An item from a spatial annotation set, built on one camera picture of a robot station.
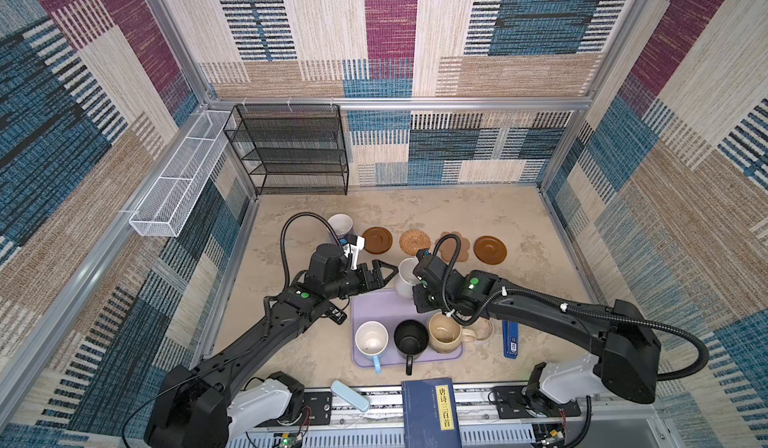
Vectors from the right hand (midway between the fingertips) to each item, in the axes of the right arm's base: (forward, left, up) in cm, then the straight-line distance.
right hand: (419, 299), depth 80 cm
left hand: (+4, +8, +9) cm, 12 cm away
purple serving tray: (+2, +9, -11) cm, 14 cm away
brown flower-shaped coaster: (+23, -13, -11) cm, 28 cm away
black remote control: (-1, +23, -7) cm, 24 cm away
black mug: (-7, +2, -9) cm, 11 cm away
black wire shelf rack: (+55, +41, +8) cm, 70 cm away
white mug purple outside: (+31, +23, -6) cm, 39 cm away
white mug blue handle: (-7, +13, -9) cm, 17 cm away
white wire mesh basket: (+27, +76, +8) cm, 81 cm away
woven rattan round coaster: (+26, -1, -11) cm, 28 cm away
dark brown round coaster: (+21, -26, -11) cm, 36 cm away
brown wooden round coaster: (+26, +11, -10) cm, 30 cm away
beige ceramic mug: (-6, -8, -9) cm, 13 cm away
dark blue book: (-25, -1, -10) cm, 27 cm away
